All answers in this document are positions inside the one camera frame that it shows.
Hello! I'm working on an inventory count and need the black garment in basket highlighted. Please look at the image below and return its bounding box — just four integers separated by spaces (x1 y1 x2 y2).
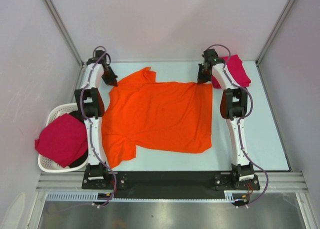
69 110 88 168

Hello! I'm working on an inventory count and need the aluminium frame rail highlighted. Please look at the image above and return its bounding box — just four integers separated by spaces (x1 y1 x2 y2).
36 171 308 193

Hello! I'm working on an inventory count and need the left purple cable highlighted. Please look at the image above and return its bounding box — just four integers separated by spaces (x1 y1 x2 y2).
47 45 118 212

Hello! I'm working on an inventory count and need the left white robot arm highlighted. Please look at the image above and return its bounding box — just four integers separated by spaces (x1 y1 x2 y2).
74 45 118 189

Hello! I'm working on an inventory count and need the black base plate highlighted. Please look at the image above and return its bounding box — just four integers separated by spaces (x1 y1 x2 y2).
81 171 260 200

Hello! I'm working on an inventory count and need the white plastic laundry basket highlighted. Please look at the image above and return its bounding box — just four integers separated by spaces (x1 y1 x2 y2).
37 103 88 174

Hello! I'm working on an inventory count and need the grey slotted cable duct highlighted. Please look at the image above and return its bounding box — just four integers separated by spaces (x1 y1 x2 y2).
46 191 247 203

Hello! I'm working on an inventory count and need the folded magenta t shirt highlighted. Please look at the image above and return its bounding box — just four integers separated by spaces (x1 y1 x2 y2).
211 54 251 89

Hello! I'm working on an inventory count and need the orange t shirt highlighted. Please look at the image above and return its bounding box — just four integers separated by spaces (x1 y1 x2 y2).
101 67 214 168

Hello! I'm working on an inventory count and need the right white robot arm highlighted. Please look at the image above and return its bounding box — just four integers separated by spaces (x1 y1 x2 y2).
197 44 255 190

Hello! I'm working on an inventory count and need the magenta t shirt in basket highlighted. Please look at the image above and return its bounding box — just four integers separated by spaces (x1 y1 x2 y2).
34 113 88 168

